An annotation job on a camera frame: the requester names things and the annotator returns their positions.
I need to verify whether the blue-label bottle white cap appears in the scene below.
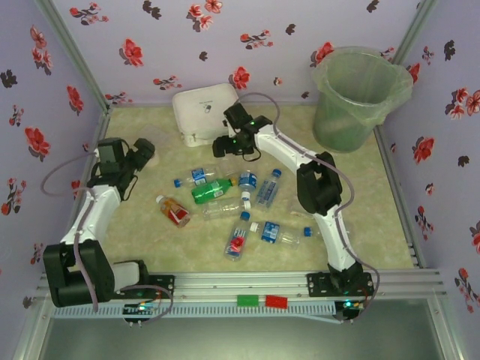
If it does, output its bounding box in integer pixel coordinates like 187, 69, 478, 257
238, 169, 260, 202
250, 220, 302, 249

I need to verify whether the green labelled bottle yellow cap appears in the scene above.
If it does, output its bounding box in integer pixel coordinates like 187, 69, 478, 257
190, 176, 239, 206

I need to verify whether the patterned blue-label bottle blue cap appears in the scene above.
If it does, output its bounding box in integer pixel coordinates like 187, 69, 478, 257
256, 169, 283, 208

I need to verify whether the clear bottle white cap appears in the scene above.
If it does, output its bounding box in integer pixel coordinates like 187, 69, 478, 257
202, 196, 253, 222

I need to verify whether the orange drink bottle white cap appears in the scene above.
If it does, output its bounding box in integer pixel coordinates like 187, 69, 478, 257
155, 194, 191, 229

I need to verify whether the grey translucent plastic bin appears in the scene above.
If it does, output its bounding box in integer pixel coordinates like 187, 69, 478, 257
313, 46, 413, 154

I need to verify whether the green plastic bin liner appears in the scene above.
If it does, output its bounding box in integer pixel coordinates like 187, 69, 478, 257
310, 45, 415, 127

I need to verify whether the white zip fabric case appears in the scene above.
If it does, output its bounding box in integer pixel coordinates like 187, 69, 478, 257
172, 82, 243, 148

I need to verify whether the Fiji water bottle blue cap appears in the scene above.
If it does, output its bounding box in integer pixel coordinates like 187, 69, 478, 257
223, 211, 251, 263

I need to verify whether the black controller board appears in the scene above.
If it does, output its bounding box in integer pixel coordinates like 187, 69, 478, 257
122, 301, 161, 327
334, 298, 365, 326

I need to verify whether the aluminium side rail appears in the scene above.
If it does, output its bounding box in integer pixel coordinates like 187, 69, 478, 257
373, 125, 427, 269
55, 106, 113, 273

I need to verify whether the grey right arm cable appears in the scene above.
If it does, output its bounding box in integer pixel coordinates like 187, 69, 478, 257
235, 91, 382, 326

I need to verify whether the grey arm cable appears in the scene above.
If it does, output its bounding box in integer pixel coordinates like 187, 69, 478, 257
235, 91, 382, 326
40, 149, 174, 326

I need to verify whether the grey left arm cable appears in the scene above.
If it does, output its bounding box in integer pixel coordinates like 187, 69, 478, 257
40, 149, 174, 326

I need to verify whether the aluminium frame post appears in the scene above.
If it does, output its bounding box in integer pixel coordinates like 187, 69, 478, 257
391, 0, 439, 65
35, 0, 113, 113

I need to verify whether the aluminium front rail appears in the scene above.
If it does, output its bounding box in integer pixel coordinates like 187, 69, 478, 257
36, 270, 446, 301

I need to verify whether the white slotted cable duct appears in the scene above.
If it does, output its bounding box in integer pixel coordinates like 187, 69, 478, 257
49, 302, 335, 320

